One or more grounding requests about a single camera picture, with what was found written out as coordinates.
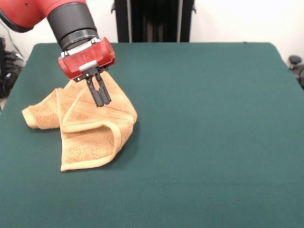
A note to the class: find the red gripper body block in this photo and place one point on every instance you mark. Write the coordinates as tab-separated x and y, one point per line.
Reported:
88	59

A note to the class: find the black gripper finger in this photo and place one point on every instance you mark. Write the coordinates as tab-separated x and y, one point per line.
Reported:
96	96
104	91

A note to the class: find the tan terry towel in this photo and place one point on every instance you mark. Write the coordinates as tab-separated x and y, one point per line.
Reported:
90	142

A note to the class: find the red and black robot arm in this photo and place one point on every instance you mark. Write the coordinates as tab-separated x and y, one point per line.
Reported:
69	23

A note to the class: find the grey office chair base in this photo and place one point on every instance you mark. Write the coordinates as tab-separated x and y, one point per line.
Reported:
9	71
295	60

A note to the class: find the dark green tablecloth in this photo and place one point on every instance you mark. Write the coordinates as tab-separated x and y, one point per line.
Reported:
190	142

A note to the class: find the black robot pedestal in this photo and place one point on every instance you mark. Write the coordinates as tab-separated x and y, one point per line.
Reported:
154	21

